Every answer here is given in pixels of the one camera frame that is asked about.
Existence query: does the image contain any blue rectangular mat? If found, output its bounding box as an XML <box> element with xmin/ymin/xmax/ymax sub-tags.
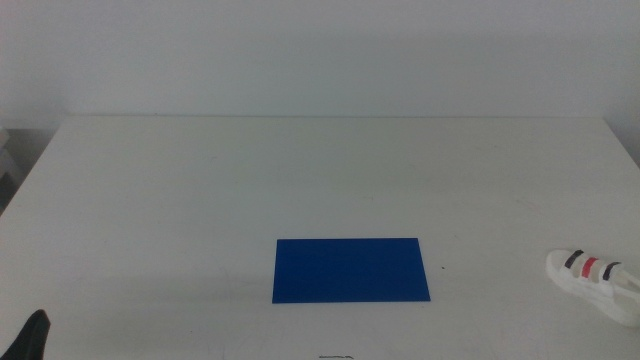
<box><xmin>271</xmin><ymin>237</ymin><xmax>432</xmax><ymax>305</ymax></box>

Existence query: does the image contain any white striped strap shoe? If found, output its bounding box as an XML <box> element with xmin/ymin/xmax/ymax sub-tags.
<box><xmin>545</xmin><ymin>248</ymin><xmax>640</xmax><ymax>329</ymax></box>

